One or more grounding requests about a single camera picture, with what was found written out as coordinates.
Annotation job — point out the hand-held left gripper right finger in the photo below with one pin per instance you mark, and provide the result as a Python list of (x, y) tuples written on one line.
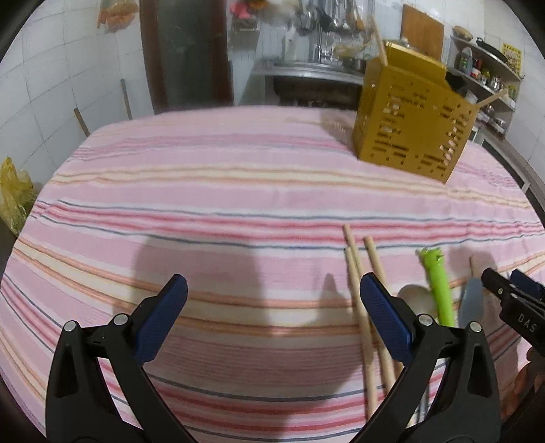
[(383, 319)]

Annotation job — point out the person's right hand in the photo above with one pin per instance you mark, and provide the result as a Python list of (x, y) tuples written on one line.
[(521, 381)]

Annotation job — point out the orange hanging snack bag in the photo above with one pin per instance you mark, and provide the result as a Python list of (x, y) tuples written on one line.
[(117, 12)]

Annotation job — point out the yellow plastic bag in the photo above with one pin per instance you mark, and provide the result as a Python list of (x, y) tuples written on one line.
[(15, 196)]

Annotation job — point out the dark wooden door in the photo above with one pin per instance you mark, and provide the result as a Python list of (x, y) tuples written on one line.
[(187, 55)]

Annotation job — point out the black wok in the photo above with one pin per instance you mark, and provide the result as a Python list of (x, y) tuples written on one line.
[(491, 49)]

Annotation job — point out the steel sink counter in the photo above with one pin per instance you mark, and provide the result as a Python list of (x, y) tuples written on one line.
[(306, 70)]

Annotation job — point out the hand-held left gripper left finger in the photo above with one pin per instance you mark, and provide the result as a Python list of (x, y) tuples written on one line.
[(164, 323)]

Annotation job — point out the mustard perforated utensil holder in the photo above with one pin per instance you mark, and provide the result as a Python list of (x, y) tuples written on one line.
[(404, 119)]

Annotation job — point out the hanging kitchen utensils rack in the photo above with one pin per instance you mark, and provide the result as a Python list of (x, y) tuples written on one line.
[(332, 17)]

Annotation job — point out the wooden chopstick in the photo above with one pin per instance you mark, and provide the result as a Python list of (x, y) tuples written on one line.
[(362, 323), (380, 42), (352, 251), (491, 98), (374, 264)]

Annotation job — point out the yellow wall poster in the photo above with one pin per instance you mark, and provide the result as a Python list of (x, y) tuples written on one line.
[(511, 53)]

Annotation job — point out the plastic jug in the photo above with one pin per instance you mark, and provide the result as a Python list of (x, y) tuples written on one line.
[(465, 59)]

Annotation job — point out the wooden stick on wall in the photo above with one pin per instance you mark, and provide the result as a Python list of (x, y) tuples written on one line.
[(81, 122), (126, 100)]

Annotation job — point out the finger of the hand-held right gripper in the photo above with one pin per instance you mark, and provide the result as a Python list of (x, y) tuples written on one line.
[(530, 283), (517, 315)]

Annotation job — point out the wall shelf with kitchenware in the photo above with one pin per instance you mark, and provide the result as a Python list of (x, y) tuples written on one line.
[(489, 74)]

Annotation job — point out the metal spoon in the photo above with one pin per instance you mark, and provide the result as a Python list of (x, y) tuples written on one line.
[(415, 298)]

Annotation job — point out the pink striped tablecloth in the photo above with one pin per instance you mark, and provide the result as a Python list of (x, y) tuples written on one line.
[(213, 204)]

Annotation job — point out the pink hanging object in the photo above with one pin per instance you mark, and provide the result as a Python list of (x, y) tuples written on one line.
[(242, 10)]

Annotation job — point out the wooden cutting board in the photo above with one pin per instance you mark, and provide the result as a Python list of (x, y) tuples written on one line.
[(421, 36)]

